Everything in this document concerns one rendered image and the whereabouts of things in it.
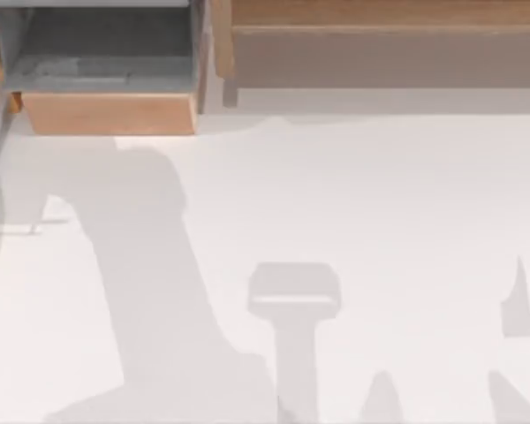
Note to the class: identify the wooden cupboard leg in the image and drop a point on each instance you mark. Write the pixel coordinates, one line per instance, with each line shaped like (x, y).
(228, 62)

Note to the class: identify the pulled-out grey drawer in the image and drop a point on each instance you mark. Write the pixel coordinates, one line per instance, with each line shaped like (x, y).
(101, 53)

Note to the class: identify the pale wooden drawer front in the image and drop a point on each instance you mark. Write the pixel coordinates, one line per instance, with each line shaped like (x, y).
(110, 112)

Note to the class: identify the wooden cupboard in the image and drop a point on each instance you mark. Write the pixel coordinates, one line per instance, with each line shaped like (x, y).
(380, 44)

